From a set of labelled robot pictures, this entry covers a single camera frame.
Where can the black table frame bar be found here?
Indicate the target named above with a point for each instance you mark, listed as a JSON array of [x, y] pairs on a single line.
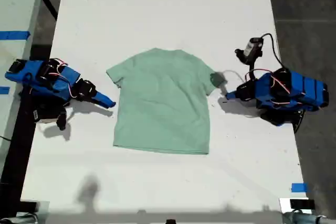
[[19, 142]]

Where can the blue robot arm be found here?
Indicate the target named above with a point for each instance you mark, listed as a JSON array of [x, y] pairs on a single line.
[[60, 77], [302, 85]]

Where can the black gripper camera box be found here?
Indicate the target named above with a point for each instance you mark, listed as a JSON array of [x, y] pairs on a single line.
[[44, 111], [250, 49]]

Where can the long blue tape strip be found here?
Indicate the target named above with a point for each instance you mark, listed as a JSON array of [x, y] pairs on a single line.
[[14, 35]]

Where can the blue tape square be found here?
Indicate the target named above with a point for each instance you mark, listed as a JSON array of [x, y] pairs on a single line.
[[299, 187]]

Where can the small black object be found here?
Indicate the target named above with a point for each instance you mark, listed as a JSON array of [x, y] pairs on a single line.
[[170, 221]]

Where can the small black box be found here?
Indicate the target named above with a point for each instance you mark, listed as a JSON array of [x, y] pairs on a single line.
[[302, 204], [29, 206]]

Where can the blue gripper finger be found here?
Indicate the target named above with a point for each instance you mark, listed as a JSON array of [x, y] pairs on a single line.
[[232, 93], [103, 104], [233, 97], [105, 97]]

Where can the black camera stalk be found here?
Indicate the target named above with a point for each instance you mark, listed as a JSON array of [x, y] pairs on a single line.
[[252, 69]]

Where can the grey metal tube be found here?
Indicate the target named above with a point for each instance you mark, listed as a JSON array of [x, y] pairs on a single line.
[[21, 219], [302, 218]]

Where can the pale green T-shirt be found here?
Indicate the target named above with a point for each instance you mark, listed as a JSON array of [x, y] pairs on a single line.
[[162, 98]]

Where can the short blue tape strip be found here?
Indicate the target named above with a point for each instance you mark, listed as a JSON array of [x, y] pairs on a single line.
[[4, 90]]

